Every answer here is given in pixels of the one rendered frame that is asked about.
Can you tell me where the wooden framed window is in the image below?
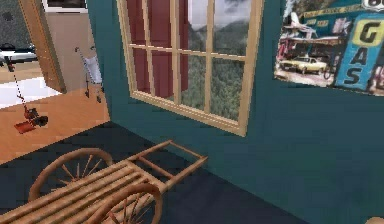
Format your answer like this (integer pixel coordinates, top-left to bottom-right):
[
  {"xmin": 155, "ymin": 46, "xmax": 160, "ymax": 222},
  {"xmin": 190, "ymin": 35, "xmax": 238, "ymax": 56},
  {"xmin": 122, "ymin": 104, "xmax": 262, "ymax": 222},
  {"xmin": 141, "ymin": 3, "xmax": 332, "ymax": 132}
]
[{"xmin": 115, "ymin": 0, "xmax": 266, "ymax": 138}]

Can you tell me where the wooden wheeled cart table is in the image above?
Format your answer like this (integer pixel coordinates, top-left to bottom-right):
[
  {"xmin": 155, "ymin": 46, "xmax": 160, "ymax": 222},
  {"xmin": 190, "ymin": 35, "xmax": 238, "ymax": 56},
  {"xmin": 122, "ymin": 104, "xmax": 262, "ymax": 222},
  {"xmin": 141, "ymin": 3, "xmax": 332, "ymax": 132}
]
[{"xmin": 0, "ymin": 139, "xmax": 209, "ymax": 224}]

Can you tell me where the colourful gas station poster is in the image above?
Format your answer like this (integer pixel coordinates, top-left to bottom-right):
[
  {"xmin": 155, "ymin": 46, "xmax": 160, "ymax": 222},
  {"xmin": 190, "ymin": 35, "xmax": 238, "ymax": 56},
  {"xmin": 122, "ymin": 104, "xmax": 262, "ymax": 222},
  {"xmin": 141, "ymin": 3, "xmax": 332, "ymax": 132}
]
[{"xmin": 273, "ymin": 0, "xmax": 384, "ymax": 98}]

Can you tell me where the red upright vacuum cleaner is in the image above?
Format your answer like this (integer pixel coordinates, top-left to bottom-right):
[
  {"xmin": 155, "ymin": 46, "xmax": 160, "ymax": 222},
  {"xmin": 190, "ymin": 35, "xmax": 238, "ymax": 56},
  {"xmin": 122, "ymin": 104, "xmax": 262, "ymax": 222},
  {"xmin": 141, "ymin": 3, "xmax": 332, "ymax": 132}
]
[{"xmin": 4, "ymin": 55, "xmax": 50, "ymax": 135}]

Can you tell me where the wooden room door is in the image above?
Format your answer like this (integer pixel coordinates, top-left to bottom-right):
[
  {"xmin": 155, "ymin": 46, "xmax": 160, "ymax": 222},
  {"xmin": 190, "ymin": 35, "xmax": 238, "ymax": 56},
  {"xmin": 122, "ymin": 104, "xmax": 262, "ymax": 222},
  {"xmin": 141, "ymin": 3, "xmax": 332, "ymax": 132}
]
[{"xmin": 17, "ymin": 0, "xmax": 68, "ymax": 95}]

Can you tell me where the white framed picture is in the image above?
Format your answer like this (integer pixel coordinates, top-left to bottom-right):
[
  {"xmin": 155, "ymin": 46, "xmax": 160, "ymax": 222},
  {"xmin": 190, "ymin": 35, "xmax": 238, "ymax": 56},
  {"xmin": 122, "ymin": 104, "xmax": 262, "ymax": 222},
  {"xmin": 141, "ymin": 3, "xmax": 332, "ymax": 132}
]
[{"xmin": 41, "ymin": 0, "xmax": 89, "ymax": 14}]

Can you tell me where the black and white bench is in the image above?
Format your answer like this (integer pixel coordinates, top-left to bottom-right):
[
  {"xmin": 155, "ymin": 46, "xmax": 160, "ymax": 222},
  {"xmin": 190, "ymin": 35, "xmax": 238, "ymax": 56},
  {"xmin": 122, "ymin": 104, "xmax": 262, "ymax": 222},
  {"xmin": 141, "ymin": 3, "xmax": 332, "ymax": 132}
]
[{"xmin": 0, "ymin": 43, "xmax": 38, "ymax": 68}]

